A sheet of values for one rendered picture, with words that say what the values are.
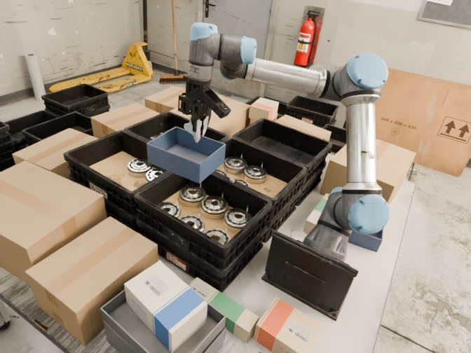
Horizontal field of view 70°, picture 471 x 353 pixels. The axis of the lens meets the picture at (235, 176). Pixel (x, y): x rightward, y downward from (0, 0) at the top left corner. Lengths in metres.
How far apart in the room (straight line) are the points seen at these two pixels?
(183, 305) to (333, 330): 0.51
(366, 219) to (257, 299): 0.45
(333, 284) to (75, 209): 0.87
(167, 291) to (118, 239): 0.29
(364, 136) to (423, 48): 2.91
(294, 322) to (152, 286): 0.43
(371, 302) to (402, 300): 1.08
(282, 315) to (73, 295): 0.59
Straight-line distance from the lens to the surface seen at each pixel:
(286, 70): 1.18
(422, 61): 3.96
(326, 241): 1.15
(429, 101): 3.86
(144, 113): 1.96
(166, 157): 1.05
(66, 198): 1.30
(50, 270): 1.13
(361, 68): 1.09
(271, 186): 1.46
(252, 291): 1.23
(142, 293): 0.97
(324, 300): 1.19
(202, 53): 1.03
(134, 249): 1.12
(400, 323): 2.29
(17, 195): 1.37
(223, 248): 1.02
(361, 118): 1.08
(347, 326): 1.24
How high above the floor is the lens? 1.67
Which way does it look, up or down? 34 degrees down
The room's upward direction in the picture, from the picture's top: 7 degrees clockwise
